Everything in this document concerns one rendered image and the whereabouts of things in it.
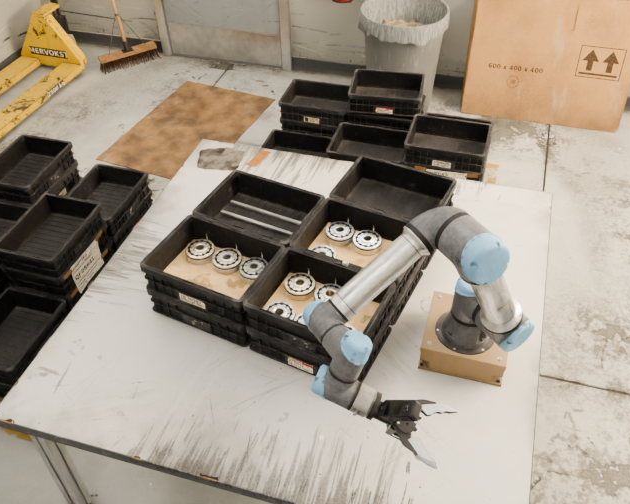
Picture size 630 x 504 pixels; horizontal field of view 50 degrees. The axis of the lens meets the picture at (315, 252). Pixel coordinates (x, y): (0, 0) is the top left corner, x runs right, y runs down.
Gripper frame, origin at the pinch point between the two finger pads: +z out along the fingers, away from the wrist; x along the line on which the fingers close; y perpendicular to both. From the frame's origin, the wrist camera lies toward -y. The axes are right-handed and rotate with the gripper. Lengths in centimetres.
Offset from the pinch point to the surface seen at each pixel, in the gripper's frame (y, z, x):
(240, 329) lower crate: 47, -64, -17
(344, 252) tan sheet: 50, -45, -61
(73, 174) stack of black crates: 145, -192, -85
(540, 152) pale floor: 171, 32, -250
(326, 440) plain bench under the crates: 39.7, -24.5, 3.9
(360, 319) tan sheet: 39, -30, -35
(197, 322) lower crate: 58, -79, -17
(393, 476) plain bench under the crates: 32.7, -3.8, 6.3
